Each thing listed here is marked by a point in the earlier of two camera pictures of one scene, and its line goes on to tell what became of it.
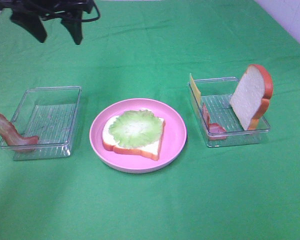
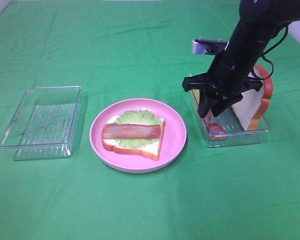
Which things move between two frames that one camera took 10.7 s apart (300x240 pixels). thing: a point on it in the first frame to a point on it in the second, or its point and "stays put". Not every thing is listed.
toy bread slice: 250,100 stays put
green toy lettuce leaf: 133,129 stays put
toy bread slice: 151,150 stays put
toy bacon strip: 0,123 to 129,131
